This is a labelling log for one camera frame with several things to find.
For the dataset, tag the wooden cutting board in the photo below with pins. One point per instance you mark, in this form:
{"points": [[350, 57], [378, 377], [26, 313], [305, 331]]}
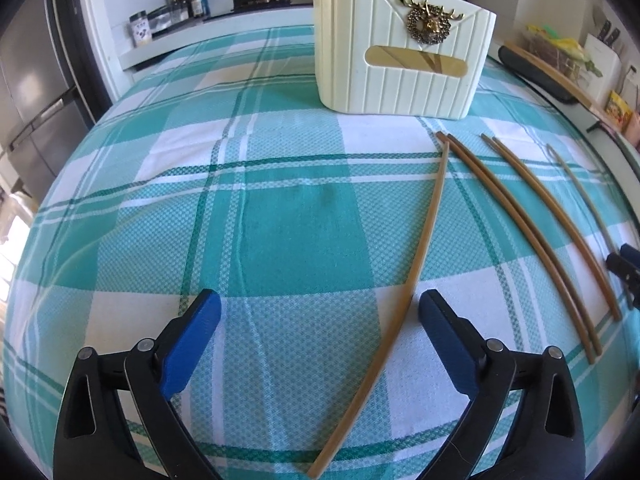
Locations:
{"points": [[575, 85]]}

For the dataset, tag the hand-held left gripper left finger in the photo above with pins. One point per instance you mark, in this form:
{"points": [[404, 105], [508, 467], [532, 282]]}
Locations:
{"points": [[190, 345]]}

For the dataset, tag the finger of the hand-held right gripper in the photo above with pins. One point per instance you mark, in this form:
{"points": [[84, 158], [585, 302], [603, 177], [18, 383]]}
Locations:
{"points": [[632, 250], [622, 266]]}

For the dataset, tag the yellow plastic bag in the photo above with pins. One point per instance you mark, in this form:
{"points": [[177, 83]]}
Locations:
{"points": [[565, 42]]}

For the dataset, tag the white knife block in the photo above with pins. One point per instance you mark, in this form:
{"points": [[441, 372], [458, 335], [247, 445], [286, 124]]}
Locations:
{"points": [[602, 65]]}

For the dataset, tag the wooden chopstick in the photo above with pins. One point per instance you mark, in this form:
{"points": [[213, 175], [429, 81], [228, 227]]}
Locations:
{"points": [[440, 136], [430, 240], [550, 149], [453, 139], [485, 138], [497, 141]]}

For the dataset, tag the white-label spice jar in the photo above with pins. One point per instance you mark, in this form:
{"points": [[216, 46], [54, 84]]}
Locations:
{"points": [[141, 30]]}

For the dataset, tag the yellow packet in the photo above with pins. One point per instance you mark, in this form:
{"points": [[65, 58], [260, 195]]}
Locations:
{"points": [[617, 110]]}

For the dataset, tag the grey steel refrigerator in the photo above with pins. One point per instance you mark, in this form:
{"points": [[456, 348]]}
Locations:
{"points": [[35, 60]]}

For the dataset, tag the teal checked tablecloth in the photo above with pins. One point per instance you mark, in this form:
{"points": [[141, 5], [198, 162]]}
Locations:
{"points": [[300, 240]]}

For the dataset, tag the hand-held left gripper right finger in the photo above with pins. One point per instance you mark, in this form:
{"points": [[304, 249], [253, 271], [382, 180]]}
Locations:
{"points": [[450, 345]]}

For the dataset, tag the cream ribbed utensil holder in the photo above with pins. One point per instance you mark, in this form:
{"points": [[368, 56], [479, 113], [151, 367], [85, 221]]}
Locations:
{"points": [[360, 80]]}

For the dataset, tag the black gas stove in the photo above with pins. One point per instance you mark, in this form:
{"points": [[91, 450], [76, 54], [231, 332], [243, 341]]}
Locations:
{"points": [[260, 0]]}

